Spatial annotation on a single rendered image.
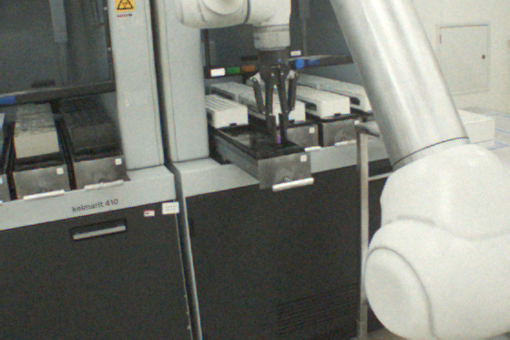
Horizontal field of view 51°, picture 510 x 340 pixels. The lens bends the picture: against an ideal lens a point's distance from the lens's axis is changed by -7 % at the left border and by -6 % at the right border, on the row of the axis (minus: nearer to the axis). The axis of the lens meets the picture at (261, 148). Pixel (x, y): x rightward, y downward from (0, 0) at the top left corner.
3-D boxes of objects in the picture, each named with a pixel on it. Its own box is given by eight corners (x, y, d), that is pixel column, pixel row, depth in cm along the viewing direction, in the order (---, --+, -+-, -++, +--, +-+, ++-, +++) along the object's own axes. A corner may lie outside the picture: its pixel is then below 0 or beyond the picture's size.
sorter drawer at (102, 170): (62, 139, 201) (58, 115, 199) (98, 133, 206) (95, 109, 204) (78, 195, 135) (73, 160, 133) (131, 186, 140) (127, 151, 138)
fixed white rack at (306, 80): (281, 91, 228) (280, 76, 226) (303, 88, 231) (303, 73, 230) (317, 101, 201) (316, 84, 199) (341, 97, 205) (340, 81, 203)
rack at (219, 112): (188, 116, 189) (187, 97, 187) (217, 112, 193) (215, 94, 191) (216, 132, 162) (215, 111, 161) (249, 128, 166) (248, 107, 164)
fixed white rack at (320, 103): (280, 107, 194) (279, 89, 192) (306, 103, 197) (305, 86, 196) (321, 122, 167) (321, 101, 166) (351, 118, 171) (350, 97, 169)
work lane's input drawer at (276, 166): (182, 135, 193) (179, 108, 191) (220, 128, 198) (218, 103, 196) (266, 195, 128) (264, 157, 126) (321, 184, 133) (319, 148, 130)
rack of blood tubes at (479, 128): (390, 127, 148) (390, 104, 147) (420, 122, 152) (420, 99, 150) (462, 151, 121) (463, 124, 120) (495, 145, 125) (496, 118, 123)
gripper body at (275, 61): (281, 46, 145) (283, 81, 147) (250, 48, 142) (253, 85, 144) (294, 47, 138) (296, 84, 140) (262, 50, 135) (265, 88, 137)
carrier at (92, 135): (115, 142, 150) (112, 121, 149) (116, 144, 149) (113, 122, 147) (73, 149, 146) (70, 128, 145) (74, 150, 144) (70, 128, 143)
